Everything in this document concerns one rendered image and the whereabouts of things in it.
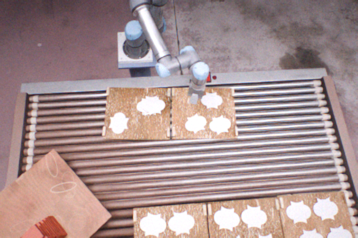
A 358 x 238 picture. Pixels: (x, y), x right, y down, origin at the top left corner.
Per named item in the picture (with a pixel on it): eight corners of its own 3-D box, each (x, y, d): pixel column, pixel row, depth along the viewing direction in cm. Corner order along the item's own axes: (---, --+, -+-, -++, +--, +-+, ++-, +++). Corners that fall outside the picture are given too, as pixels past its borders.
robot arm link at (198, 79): (204, 57, 134) (212, 71, 132) (201, 68, 144) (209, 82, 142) (189, 63, 132) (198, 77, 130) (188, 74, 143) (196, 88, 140)
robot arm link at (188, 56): (173, 50, 137) (183, 67, 133) (193, 42, 139) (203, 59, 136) (172, 58, 144) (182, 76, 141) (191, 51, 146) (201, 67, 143)
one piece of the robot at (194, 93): (185, 92, 142) (183, 104, 157) (203, 96, 141) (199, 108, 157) (191, 72, 146) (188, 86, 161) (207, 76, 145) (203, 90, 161)
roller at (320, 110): (29, 125, 176) (26, 123, 172) (324, 108, 190) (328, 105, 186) (28, 133, 175) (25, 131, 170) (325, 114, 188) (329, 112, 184)
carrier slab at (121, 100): (108, 87, 183) (107, 86, 181) (170, 89, 185) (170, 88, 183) (103, 139, 171) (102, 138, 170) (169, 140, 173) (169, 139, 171)
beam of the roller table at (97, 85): (25, 86, 187) (20, 82, 182) (320, 71, 202) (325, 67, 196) (24, 98, 185) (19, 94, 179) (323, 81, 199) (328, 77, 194)
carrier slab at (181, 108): (171, 88, 185) (171, 87, 183) (232, 88, 187) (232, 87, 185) (172, 139, 173) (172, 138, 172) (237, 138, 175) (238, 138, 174)
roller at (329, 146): (26, 165, 168) (22, 163, 164) (333, 143, 182) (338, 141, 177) (24, 173, 167) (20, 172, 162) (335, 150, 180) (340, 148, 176)
